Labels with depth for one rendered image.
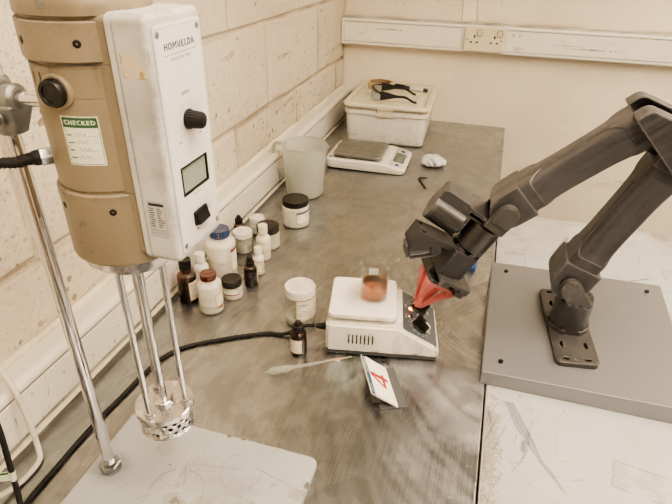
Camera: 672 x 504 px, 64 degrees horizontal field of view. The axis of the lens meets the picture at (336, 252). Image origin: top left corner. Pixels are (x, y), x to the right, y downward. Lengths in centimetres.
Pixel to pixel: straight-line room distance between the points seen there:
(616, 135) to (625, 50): 138
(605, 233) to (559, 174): 13
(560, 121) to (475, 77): 37
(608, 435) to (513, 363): 17
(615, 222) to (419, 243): 30
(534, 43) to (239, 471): 180
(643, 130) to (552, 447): 47
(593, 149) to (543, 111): 144
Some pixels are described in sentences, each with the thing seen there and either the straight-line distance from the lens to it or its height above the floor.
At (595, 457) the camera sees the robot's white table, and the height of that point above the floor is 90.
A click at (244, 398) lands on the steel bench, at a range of 91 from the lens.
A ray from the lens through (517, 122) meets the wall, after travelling 230.
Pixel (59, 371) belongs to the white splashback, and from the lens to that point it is 94.
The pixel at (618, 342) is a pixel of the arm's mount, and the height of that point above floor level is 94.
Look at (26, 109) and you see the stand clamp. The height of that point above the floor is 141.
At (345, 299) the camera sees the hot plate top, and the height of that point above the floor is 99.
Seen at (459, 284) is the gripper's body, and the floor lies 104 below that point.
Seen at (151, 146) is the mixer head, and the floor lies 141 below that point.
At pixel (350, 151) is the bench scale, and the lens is 177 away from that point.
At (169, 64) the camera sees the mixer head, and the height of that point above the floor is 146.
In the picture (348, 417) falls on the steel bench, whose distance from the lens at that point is 88.
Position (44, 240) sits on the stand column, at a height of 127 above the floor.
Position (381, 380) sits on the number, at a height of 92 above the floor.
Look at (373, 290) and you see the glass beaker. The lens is 94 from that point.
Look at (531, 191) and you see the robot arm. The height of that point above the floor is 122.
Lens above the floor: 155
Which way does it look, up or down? 31 degrees down
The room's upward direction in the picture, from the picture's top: 1 degrees clockwise
